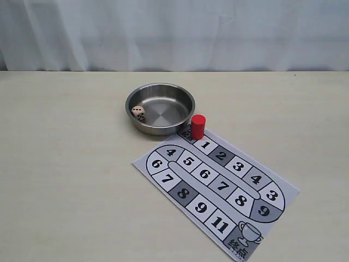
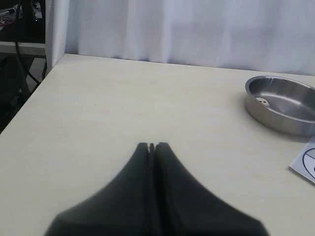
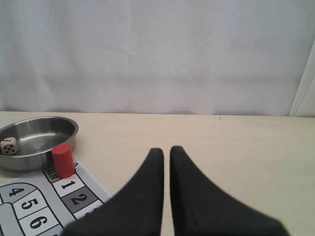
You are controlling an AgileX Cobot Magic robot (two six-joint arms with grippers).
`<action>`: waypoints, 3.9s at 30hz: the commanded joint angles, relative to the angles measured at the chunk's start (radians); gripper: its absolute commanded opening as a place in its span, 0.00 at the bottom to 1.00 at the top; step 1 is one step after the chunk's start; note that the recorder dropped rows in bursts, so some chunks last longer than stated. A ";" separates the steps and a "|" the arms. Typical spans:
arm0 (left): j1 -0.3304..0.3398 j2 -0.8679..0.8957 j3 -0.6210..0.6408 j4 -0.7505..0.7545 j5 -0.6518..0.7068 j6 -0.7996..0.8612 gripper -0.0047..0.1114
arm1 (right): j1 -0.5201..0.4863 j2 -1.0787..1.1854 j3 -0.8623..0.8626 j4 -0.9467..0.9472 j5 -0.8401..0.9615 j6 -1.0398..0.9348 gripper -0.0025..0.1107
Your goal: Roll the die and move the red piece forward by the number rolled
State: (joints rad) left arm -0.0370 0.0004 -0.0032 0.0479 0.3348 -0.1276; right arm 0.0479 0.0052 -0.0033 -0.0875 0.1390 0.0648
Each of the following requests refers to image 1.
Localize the red cylinder game piece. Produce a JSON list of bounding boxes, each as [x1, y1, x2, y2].
[[191, 114, 206, 140]]

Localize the printed paper game board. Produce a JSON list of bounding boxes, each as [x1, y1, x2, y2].
[[133, 126, 299, 261]]

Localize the beige wooden die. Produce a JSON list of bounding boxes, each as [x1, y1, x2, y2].
[[131, 105, 146, 121]]

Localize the stainless steel round bowl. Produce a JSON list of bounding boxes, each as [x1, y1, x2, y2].
[[125, 82, 196, 136]]

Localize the white curtain backdrop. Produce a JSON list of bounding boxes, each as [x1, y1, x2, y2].
[[1, 1, 348, 72]]

